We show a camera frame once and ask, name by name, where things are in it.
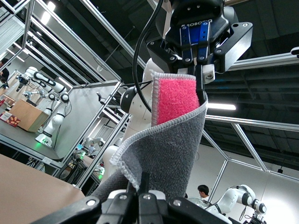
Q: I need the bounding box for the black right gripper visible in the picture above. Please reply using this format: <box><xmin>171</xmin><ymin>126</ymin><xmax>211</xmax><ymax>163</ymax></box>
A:
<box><xmin>146</xmin><ymin>0</ymin><xmax>254</xmax><ymax>105</ymax></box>

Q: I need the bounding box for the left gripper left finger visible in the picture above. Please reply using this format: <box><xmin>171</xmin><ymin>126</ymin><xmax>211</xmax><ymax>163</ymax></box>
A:
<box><xmin>30</xmin><ymin>181</ymin><xmax>141</xmax><ymax>224</ymax></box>

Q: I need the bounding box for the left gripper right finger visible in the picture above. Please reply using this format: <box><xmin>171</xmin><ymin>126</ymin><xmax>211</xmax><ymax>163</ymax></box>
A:
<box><xmin>139</xmin><ymin>172</ymin><xmax>234</xmax><ymax>224</ymax></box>

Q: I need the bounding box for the grey and pink towel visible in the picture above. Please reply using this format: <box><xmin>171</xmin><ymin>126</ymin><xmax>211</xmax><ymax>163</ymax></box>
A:
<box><xmin>90</xmin><ymin>69</ymin><xmax>208</xmax><ymax>200</ymax></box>

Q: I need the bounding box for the person in white shirt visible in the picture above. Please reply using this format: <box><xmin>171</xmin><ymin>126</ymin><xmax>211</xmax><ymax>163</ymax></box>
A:
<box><xmin>197</xmin><ymin>184</ymin><xmax>211</xmax><ymax>202</ymax></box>

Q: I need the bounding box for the white background robot with headphones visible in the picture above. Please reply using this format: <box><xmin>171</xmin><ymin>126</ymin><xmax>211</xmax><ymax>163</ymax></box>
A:
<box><xmin>205</xmin><ymin>184</ymin><xmax>267</xmax><ymax>224</ymax></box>

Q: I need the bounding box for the long ceiling light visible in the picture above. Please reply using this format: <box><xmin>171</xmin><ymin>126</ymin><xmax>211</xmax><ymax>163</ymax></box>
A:
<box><xmin>206</xmin><ymin>103</ymin><xmax>237</xmax><ymax>111</ymax></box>
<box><xmin>40</xmin><ymin>0</ymin><xmax>57</xmax><ymax>25</ymax></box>

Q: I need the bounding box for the small white background robot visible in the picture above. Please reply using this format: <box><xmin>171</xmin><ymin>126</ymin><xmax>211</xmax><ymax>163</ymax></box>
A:
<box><xmin>83</xmin><ymin>137</ymin><xmax>106</xmax><ymax>153</ymax></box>

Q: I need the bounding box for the grey background table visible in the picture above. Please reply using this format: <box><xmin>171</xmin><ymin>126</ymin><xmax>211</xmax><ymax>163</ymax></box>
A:
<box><xmin>0</xmin><ymin>121</ymin><xmax>64</xmax><ymax>169</ymax></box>

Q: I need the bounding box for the brown cardboard box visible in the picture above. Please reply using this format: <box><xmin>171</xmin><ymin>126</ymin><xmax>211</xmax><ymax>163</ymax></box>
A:
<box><xmin>8</xmin><ymin>98</ymin><xmax>50</xmax><ymax>133</ymax></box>

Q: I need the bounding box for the red patterned box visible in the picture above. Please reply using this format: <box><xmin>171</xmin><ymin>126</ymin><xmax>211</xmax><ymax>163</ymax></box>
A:
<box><xmin>0</xmin><ymin>111</ymin><xmax>21</xmax><ymax>128</ymax></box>

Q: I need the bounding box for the white black background robot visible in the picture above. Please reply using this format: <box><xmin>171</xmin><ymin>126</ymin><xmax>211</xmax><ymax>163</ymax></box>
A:
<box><xmin>16</xmin><ymin>67</ymin><xmax>71</xmax><ymax>147</ymax></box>

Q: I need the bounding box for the person in dark clothes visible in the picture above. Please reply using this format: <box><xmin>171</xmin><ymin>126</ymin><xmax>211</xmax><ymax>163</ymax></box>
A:
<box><xmin>0</xmin><ymin>58</ymin><xmax>10</xmax><ymax>83</ymax></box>

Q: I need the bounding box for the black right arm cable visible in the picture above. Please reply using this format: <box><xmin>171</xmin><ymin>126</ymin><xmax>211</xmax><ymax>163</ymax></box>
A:
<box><xmin>132</xmin><ymin>0</ymin><xmax>164</xmax><ymax>113</ymax></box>

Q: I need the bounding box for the aluminium frame cage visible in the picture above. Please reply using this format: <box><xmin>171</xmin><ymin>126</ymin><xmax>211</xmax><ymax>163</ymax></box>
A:
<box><xmin>0</xmin><ymin>0</ymin><xmax>299</xmax><ymax>203</ymax></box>

